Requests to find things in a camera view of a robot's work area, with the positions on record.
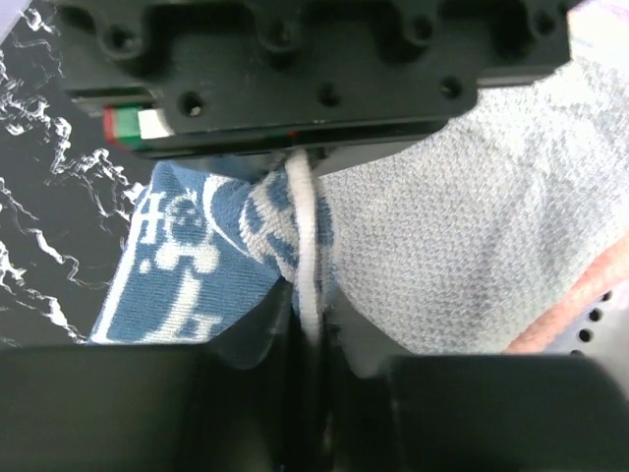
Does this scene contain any blue patterned white towel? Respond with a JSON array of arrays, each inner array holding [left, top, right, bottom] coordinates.
[[88, 150, 337, 347]]

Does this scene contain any black marble pattern mat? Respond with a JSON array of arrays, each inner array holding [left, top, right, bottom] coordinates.
[[1, 1, 151, 347]]

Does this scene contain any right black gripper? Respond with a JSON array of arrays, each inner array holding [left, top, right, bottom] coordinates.
[[53, 1, 573, 180]]

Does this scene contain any white perforated plastic basket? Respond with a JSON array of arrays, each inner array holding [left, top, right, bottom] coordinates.
[[570, 283, 628, 361]]

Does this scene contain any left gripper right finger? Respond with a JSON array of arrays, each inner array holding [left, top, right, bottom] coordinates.
[[325, 295, 628, 471]]

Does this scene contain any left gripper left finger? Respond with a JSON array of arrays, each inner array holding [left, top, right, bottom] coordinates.
[[1, 280, 295, 471]]

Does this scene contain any pink towel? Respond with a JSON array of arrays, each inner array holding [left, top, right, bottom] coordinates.
[[505, 234, 628, 354]]

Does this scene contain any cream white towel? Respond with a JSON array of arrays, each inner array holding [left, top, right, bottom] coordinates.
[[325, 52, 628, 353]]

